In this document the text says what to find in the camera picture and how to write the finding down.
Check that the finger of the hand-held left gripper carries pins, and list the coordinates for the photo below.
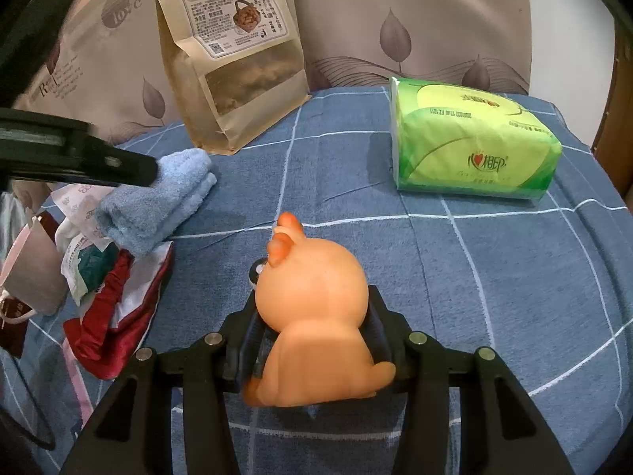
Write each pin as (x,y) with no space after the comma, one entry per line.
(123,168)
(34,34)

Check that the red and gold tin box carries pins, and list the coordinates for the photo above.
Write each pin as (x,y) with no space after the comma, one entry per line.
(12,326)

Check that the green tissue pack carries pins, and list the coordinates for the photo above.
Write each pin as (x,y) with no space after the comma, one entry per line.
(470,148)

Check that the beige leaf print curtain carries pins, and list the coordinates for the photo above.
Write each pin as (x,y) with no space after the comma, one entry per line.
(346,10)

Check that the blue checked tablecloth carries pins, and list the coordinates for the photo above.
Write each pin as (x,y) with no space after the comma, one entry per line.
(494,282)

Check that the blue towel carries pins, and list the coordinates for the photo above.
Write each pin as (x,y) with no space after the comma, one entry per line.
(158,198)

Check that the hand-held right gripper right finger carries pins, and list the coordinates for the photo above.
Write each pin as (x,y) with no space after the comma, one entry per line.
(378,326)

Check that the orange rubber animal toy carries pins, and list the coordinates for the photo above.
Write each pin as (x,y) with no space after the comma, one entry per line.
(316,307)

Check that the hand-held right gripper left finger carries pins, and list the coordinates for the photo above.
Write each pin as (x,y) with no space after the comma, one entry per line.
(249,341)

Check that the small white printed packet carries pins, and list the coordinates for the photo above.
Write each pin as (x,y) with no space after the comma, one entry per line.
(81,203)

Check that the red white plush hat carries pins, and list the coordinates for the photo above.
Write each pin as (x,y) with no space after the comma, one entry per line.
(99,336)

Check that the brown paper snack bag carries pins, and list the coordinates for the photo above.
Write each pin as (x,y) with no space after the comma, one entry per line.
(232,59)

